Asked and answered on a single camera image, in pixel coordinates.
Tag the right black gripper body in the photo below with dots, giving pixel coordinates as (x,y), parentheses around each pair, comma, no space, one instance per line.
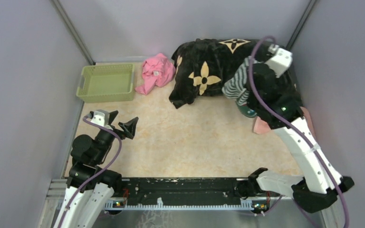
(250,98)

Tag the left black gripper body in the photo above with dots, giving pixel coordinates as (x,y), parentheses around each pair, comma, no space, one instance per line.
(105,139)

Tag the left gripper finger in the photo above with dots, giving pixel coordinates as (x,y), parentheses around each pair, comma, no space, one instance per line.
(112,116)
(128,129)

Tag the green white striped towel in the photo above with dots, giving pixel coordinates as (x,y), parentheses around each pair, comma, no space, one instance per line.
(236,88)

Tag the black blanket with beige flowers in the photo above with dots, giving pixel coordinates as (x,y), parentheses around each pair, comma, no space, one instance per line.
(203,67)

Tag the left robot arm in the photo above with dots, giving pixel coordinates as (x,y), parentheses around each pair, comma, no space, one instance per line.
(90,183)

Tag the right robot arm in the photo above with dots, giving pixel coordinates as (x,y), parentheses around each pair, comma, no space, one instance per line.
(277,102)

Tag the green perforated plastic basket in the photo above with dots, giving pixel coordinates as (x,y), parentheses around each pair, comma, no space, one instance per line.
(107,83)

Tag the light salmon pink towel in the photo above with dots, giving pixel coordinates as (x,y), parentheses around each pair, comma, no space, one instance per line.
(261,127)

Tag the bright pink crumpled towel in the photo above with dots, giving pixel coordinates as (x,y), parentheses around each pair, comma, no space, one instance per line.
(157,71)

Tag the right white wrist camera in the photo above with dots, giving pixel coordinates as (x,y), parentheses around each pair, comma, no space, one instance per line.
(280,61)

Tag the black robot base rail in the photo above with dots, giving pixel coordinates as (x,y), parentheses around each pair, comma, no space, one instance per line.
(188,194)

